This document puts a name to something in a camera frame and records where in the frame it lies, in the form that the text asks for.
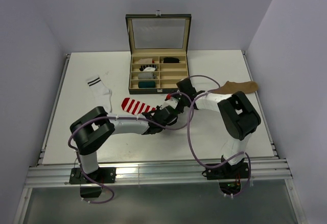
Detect rolled grey sock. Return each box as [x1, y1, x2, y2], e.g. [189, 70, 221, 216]
[137, 72, 156, 79]

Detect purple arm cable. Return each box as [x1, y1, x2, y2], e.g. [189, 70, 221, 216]
[67, 92, 195, 205]
[186, 74, 252, 198]

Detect black compartment storage box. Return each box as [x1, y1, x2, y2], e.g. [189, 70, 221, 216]
[125, 11, 192, 95]

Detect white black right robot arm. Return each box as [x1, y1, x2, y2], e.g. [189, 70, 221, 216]
[177, 78, 261, 178]

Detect brown ribbed sock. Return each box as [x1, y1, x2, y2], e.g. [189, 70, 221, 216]
[212, 81, 259, 95]

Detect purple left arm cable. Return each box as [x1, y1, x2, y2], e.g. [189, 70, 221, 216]
[67, 92, 195, 205]

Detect white sock black stripes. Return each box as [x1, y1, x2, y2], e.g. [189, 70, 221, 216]
[86, 75, 112, 113]

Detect rolled black white sock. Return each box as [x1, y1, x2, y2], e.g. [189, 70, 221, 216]
[139, 64, 157, 72]

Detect rolled teal sock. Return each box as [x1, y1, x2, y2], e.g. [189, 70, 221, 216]
[138, 81, 156, 88]

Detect red white striped sock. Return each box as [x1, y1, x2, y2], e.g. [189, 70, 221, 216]
[121, 97, 156, 115]

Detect aluminium table frame rail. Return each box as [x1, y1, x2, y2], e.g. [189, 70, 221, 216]
[24, 159, 293, 188]

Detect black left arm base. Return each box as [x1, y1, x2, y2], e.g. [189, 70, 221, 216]
[69, 167, 116, 199]

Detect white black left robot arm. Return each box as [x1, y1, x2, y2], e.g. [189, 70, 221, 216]
[69, 106, 180, 183]

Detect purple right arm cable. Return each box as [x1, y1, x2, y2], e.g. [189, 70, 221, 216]
[186, 74, 252, 198]

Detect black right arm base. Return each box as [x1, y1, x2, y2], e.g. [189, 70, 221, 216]
[201, 159, 251, 197]

